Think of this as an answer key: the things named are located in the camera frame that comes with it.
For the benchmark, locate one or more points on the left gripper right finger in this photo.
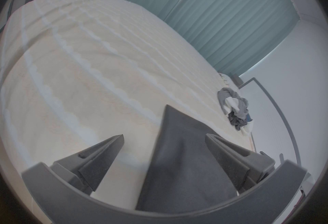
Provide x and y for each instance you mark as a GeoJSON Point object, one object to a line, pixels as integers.
{"type": "Point", "coordinates": [238, 164]}

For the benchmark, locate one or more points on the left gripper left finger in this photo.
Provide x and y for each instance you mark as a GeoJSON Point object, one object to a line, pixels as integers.
{"type": "Point", "coordinates": [100, 164]}

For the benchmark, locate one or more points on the black T-shirt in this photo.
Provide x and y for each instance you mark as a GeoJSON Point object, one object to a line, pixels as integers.
{"type": "Point", "coordinates": [184, 166]}

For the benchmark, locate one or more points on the pile of clothes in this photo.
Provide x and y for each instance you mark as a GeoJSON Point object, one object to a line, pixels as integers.
{"type": "Point", "coordinates": [235, 110]}

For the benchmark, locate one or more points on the bed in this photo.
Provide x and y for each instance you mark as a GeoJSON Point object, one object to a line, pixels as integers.
{"type": "Point", "coordinates": [89, 64]}

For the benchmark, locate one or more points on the white printed pillow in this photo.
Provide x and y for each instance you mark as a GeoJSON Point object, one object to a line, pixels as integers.
{"type": "Point", "coordinates": [225, 79]}

